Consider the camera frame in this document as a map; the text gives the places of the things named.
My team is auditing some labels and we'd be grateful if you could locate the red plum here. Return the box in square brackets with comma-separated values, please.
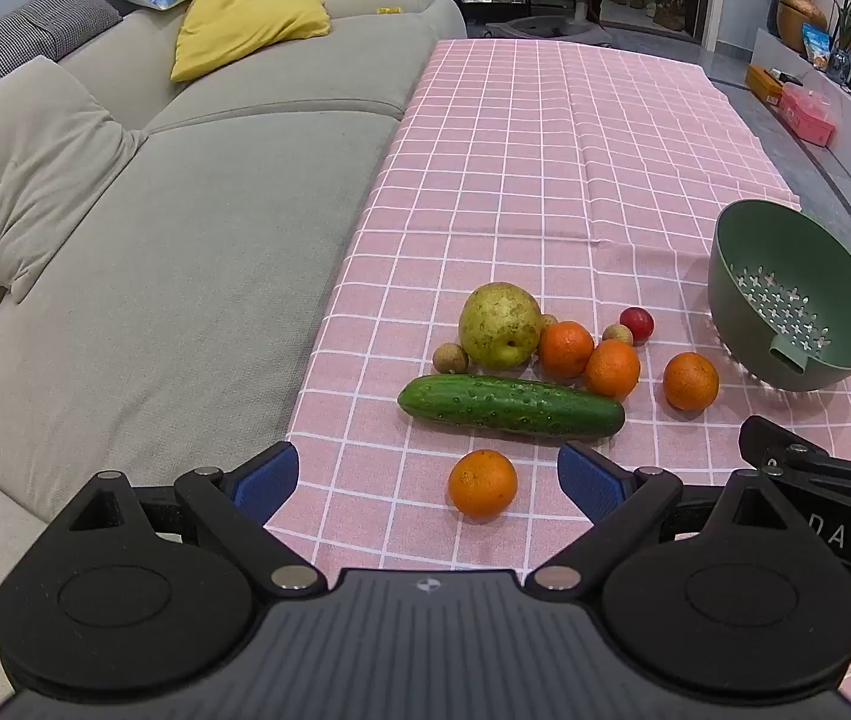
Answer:
[618, 307, 655, 346]

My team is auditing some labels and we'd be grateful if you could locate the beige sofa back cushion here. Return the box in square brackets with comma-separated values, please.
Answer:
[0, 56, 149, 305]

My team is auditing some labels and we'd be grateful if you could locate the pink storage box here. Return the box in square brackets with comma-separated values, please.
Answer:
[779, 84, 838, 149]

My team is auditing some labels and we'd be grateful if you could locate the grey houndstooth cushion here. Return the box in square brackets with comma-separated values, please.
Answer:
[0, 0, 125, 103]

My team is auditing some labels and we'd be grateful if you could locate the beige fabric sofa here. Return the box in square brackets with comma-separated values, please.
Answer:
[0, 0, 469, 720]

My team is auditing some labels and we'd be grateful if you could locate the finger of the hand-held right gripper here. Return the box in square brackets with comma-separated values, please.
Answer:
[738, 415, 851, 505]

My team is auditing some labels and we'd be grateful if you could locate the green colander bowl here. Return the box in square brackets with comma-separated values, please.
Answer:
[708, 199, 851, 392]

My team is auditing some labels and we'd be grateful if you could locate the orange box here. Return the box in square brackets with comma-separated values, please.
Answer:
[745, 64, 787, 107]

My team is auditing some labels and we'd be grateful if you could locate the yellow pillow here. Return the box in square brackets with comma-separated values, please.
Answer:
[170, 0, 333, 83]

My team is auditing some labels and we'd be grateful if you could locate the golden vase with dried flowers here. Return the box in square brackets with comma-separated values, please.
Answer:
[764, 0, 829, 55]

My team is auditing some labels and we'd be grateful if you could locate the orange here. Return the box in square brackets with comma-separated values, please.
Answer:
[447, 449, 519, 518]
[663, 352, 720, 412]
[585, 339, 642, 400]
[537, 321, 596, 380]

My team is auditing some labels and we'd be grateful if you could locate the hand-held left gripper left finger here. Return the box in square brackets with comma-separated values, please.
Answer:
[58, 441, 323, 593]

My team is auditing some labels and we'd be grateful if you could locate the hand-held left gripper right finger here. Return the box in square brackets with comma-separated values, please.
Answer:
[526, 442, 808, 592]

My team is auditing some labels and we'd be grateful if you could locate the green cucumber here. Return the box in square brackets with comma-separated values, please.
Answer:
[397, 375, 626, 442]

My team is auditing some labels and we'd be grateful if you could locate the yellow-green pear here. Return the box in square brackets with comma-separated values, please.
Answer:
[459, 282, 545, 370]

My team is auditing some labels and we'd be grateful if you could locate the pink checked tablecloth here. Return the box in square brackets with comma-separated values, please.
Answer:
[286, 37, 851, 710]

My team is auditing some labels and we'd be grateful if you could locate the blue snack packet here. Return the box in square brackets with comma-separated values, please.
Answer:
[801, 22, 832, 73]

